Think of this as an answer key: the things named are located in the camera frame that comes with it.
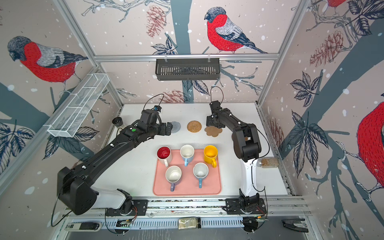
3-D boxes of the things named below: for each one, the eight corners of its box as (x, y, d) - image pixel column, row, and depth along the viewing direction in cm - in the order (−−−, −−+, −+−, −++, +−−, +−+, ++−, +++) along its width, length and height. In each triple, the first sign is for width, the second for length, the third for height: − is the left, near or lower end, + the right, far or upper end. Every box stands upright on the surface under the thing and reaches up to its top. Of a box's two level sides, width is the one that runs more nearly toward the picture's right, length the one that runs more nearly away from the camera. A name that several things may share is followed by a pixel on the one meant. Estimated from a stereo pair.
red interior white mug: (157, 168, 88) (154, 163, 82) (160, 151, 95) (158, 145, 89) (170, 168, 88) (168, 163, 82) (172, 151, 95) (170, 145, 89)
